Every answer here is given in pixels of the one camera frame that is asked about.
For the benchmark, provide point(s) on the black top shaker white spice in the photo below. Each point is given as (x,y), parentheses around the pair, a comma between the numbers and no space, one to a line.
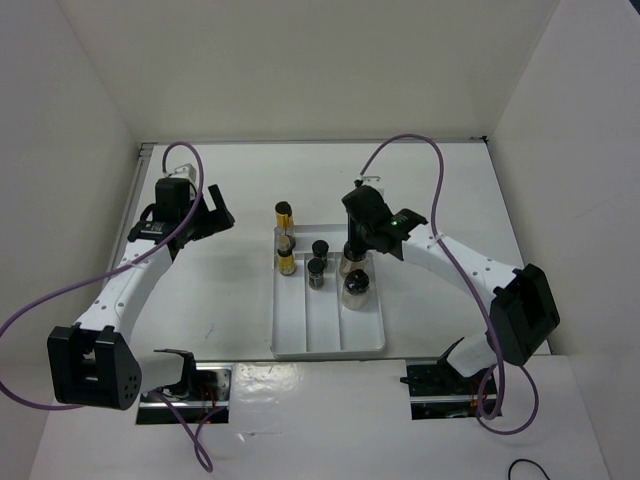
(356,289)

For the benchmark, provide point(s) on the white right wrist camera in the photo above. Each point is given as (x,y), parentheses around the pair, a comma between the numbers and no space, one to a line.
(372,181)

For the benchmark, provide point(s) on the aluminium table edge rail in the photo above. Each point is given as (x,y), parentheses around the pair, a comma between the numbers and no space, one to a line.
(135,200)

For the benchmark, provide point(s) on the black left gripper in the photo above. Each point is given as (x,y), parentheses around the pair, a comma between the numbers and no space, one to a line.
(216,220)

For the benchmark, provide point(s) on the black cap spice jar front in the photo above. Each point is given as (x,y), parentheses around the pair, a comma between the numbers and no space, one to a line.
(316,269)

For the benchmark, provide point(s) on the yellow oil bottle tan cap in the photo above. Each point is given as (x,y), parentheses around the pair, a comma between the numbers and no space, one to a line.
(285,255)

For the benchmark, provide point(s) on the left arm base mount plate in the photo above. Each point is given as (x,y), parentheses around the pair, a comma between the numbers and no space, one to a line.
(204,398)

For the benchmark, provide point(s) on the black cap spice jar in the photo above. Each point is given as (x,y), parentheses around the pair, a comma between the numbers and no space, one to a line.
(316,269)
(320,250)

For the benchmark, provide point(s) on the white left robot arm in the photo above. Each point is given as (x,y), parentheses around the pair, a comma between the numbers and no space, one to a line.
(90,361)

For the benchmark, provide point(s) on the gold capped glass grinder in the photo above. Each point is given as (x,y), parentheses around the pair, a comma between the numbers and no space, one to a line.
(285,222)

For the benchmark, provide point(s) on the white plastic organizer tray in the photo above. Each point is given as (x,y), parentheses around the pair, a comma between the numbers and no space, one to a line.
(314,324)

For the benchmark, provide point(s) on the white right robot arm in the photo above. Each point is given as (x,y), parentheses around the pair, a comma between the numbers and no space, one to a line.
(518,302)

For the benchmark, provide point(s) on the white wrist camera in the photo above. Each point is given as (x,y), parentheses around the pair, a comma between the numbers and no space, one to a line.
(372,181)
(186,171)

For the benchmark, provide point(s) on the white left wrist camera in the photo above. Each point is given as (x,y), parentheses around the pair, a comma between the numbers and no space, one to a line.
(186,171)

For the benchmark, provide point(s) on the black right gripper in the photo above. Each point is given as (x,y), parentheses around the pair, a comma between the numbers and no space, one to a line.
(351,228)

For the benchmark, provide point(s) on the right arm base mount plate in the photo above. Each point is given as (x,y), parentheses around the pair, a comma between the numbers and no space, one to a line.
(438,392)

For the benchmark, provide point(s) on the black top shaker brown spice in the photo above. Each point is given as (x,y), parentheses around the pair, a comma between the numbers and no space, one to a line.
(351,261)

